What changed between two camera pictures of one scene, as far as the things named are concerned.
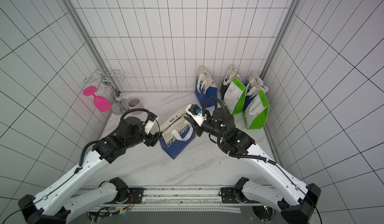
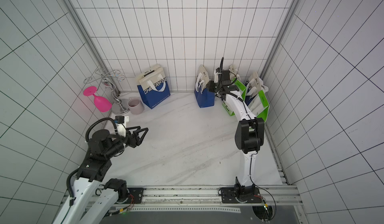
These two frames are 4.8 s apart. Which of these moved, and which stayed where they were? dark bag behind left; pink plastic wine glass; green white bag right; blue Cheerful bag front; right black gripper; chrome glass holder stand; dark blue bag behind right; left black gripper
Moved: blue Cheerful bag front; left black gripper; right black gripper
Stayed: dark bag behind left; chrome glass holder stand; pink plastic wine glass; dark blue bag behind right; green white bag right
